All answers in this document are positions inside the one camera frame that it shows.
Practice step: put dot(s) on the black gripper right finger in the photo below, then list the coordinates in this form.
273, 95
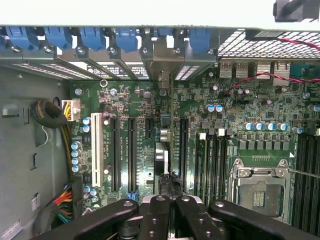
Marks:
192, 217

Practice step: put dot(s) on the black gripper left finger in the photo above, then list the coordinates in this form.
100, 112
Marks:
156, 215

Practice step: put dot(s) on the CPU socket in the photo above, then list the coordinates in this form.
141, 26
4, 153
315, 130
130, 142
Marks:
260, 197

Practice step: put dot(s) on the short black expansion slot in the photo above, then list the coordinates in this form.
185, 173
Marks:
150, 128

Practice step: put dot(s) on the white expansion slot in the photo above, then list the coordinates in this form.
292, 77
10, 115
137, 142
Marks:
97, 150

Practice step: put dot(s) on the silver socket locking lever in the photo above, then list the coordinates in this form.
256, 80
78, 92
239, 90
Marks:
305, 173

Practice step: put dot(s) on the green motherboard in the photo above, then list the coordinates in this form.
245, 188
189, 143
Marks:
250, 110

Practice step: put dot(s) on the white power connector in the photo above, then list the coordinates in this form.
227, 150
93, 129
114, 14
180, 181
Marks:
75, 110

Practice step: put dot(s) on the dark grey PC case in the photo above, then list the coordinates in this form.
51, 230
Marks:
20, 150

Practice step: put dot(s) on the rear port panel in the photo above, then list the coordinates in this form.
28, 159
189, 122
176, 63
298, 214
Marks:
240, 71

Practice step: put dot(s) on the blue slot retention clip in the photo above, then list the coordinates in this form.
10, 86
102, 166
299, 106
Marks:
58, 37
163, 31
92, 37
200, 40
21, 37
126, 38

